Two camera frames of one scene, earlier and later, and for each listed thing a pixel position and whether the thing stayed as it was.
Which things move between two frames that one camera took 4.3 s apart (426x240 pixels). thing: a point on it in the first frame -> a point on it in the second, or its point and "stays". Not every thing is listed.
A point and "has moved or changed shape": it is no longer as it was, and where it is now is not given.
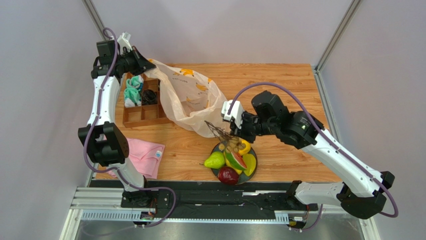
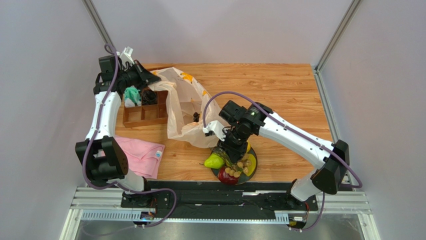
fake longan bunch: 228,142 has moved or changed shape
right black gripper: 242,128 -> 234,152
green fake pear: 216,160 stays
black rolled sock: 149,97 stays
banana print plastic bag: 191,100 has moved or changed shape
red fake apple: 228,175 stays
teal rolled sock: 132,93 stays
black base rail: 280,197 stays
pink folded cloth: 146,156 stays
